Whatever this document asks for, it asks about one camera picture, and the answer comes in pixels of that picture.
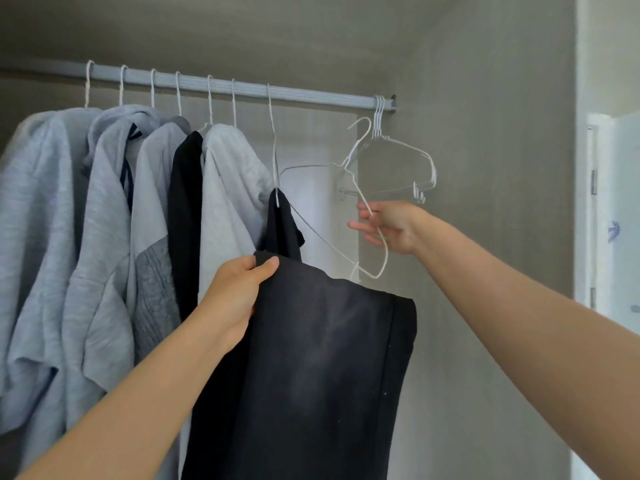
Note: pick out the person's left hand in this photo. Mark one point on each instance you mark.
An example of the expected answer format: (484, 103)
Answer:
(230, 299)

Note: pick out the person's right hand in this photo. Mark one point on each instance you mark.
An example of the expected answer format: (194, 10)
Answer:
(397, 227)

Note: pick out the person's right fingers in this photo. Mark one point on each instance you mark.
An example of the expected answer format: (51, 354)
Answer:
(367, 225)

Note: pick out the person's left thumb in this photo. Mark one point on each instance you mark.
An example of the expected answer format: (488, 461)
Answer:
(265, 272)

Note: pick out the wide black garment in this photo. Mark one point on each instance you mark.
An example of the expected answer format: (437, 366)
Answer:
(320, 374)

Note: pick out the person's right forearm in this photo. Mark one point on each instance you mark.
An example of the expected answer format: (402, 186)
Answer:
(530, 339)

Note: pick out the person's left forearm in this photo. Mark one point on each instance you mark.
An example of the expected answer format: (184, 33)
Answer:
(140, 404)

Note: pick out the light grey shirt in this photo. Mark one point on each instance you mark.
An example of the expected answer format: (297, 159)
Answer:
(227, 194)

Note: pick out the narrow black garment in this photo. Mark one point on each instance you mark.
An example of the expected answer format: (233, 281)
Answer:
(185, 219)

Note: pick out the grey shirt with knit panel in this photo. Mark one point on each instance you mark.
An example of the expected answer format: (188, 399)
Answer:
(152, 274)

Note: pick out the grey metal closet rod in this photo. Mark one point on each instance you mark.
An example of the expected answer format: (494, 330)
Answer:
(310, 93)

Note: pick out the blue-grey hooded top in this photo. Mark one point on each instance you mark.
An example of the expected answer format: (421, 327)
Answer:
(100, 274)

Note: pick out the metal door hinge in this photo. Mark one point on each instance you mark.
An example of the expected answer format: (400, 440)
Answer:
(593, 182)

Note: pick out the light blue t-shirt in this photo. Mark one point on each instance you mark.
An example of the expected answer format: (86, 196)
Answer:
(37, 204)

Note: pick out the white door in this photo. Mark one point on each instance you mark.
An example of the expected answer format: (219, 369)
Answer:
(617, 219)

